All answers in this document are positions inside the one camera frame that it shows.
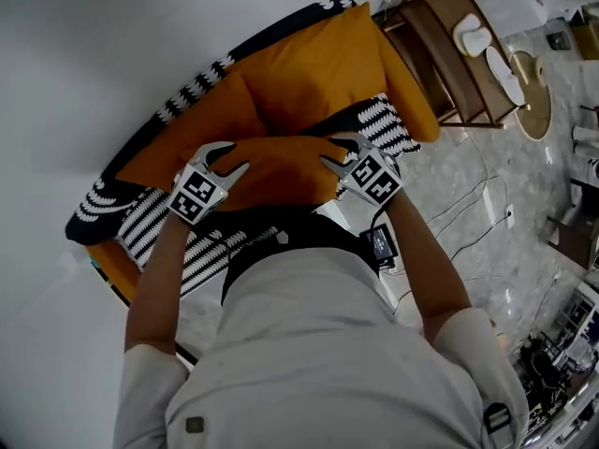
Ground white slipper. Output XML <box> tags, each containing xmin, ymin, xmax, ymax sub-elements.
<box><xmin>485</xmin><ymin>44</ymin><xmax>528</xmax><ymax>108</ymax></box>

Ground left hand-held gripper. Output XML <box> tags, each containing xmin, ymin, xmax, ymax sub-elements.
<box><xmin>167</xmin><ymin>141</ymin><xmax>251</xmax><ymax>227</ymax></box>

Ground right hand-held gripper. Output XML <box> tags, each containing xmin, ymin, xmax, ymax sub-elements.
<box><xmin>319</xmin><ymin>132</ymin><xmax>404</xmax><ymax>205</ymax></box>

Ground person's white shirt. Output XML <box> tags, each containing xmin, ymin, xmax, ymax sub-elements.
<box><xmin>114</xmin><ymin>245</ymin><xmax>530</xmax><ymax>449</ymax></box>

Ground person's right forearm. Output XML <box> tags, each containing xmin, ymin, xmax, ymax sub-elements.
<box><xmin>383</xmin><ymin>189</ymin><xmax>473</xmax><ymax>345</ymax></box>

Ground dark wooden table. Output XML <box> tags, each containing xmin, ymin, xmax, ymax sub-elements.
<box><xmin>545</xmin><ymin>215</ymin><xmax>599</xmax><ymax>270</ymax></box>

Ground black waist device box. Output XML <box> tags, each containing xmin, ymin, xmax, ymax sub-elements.
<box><xmin>358</xmin><ymin>224</ymin><xmax>401</xmax><ymax>273</ymax></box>

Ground white slippers pair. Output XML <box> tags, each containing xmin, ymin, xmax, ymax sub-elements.
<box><xmin>451</xmin><ymin>11</ymin><xmax>492</xmax><ymax>58</ymax></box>

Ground small beige round object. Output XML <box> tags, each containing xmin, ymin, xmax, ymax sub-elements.
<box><xmin>534</xmin><ymin>55</ymin><xmax>552</xmax><ymax>89</ymax></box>

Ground person's black trousers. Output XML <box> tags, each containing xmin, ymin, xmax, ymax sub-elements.
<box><xmin>219</xmin><ymin>206</ymin><xmax>381</xmax><ymax>308</ymax></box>

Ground black white striped blanket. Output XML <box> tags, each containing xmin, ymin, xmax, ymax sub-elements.
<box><xmin>65</xmin><ymin>0</ymin><xmax>422</xmax><ymax>298</ymax></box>

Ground orange sofa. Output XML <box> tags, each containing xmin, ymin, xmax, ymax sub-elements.
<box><xmin>65</xmin><ymin>0</ymin><xmax>442</xmax><ymax>306</ymax></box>

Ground black shoulder strap buckle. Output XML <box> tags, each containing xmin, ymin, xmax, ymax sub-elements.
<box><xmin>481</xmin><ymin>402</ymin><xmax>515</xmax><ymax>444</ymax></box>

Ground person's left forearm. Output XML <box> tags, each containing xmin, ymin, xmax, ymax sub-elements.
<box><xmin>124</xmin><ymin>212</ymin><xmax>197</xmax><ymax>357</ymax></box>

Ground cluttered equipment rack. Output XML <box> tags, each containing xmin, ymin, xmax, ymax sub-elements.
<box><xmin>514</xmin><ymin>278</ymin><xmax>599</xmax><ymax>439</ymax></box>

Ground wooden shelf rack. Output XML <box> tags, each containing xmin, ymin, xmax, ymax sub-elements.
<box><xmin>377</xmin><ymin>0</ymin><xmax>521</xmax><ymax>131</ymax></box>

